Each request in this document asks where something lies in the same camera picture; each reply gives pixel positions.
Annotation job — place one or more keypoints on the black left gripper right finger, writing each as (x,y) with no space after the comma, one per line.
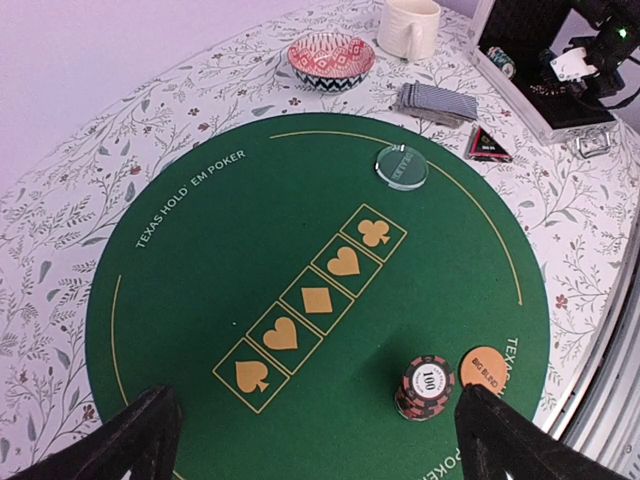
(496,442)

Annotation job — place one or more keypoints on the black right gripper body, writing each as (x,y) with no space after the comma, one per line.
(605,51)

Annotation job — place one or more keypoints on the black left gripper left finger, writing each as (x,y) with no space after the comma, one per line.
(142,441)

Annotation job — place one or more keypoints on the orange round blind button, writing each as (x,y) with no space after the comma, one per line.
(484,366)

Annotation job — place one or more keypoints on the red chip stack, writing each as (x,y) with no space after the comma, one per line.
(426,387)

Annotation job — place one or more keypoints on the clear green dealer button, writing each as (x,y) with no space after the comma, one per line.
(401,167)

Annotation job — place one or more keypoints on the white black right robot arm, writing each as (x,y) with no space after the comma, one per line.
(607,15)

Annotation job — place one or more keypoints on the aluminium poker chip case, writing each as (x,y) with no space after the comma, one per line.
(523,29)

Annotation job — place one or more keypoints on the green chip stack in case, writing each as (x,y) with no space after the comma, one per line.
(502,61)

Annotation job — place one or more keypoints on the red black triangle token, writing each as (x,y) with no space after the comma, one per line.
(483,147)

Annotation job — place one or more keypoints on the floral white tablecloth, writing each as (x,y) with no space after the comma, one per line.
(578,214)

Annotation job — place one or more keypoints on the round green poker mat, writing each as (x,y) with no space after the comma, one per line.
(277,283)

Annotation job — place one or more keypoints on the cream ceramic mug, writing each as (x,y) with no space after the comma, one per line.
(408,28)

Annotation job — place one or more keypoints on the red patterned small bowl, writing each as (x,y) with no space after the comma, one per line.
(331,63)

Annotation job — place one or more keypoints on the aluminium front rail frame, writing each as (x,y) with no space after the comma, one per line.
(598,414)

